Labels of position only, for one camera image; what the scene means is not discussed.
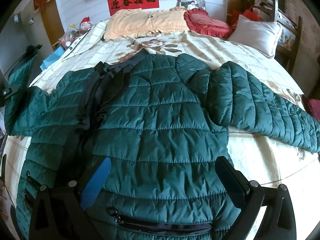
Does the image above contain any red Chinese banner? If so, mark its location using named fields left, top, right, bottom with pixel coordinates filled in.
left=107, top=0, right=159, bottom=16

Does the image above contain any peach ruffled pillow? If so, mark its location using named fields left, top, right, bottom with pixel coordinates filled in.
left=104, top=7, right=190, bottom=40

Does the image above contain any dark green quilted jacket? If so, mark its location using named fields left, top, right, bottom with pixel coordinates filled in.
left=4, top=50, right=319, bottom=239

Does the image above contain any grey refrigerator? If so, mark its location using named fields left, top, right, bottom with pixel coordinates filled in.
left=1, top=13, right=29, bottom=87

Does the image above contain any maroon velvet cloth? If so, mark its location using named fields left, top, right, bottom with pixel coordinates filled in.
left=302, top=95, right=320, bottom=122

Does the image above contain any blue paper bag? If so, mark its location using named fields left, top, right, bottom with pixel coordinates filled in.
left=40, top=46, right=65, bottom=71

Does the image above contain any floral cream bed quilt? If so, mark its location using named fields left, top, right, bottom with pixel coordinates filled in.
left=5, top=21, right=319, bottom=239

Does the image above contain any red heart-shaped cushion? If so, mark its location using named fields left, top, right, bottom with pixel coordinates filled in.
left=183, top=8, right=233, bottom=39

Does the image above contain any framed photo on headboard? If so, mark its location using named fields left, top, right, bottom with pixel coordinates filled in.
left=177, top=0, right=206, bottom=10

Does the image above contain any white satin pillow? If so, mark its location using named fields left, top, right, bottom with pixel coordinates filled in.
left=227, top=15, right=282, bottom=59

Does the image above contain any wooden chair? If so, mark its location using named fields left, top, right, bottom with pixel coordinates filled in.
left=249, top=0, right=303, bottom=75

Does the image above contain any pig plush toy red hat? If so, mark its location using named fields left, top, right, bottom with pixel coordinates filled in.
left=78, top=17, right=93, bottom=33

